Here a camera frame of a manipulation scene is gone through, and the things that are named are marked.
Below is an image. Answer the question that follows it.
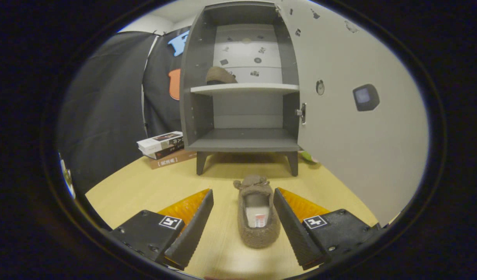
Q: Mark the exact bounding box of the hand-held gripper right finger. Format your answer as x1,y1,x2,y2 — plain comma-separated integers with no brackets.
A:
273,187,383,271

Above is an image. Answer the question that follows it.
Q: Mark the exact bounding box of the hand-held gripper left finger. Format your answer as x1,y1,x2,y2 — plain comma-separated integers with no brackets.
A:
106,188,215,271

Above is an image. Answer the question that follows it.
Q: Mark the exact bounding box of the brown fuzzy shoe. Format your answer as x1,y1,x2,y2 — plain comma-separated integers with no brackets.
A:
205,66,238,85
233,174,281,249

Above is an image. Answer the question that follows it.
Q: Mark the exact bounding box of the white shoe cabinet door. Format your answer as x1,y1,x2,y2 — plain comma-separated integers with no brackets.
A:
277,0,429,226

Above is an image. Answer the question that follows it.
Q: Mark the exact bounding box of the grey shoe cabinet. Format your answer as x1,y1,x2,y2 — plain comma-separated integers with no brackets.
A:
179,2,301,176

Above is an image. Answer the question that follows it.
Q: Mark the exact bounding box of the brown book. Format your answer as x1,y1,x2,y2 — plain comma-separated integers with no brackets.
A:
149,150,198,170

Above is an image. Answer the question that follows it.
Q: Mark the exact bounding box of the black book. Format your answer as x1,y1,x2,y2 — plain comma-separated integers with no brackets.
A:
143,143,185,160

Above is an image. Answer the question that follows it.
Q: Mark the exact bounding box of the black backdrop cloth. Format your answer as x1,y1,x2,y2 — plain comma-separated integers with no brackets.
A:
58,26,192,195

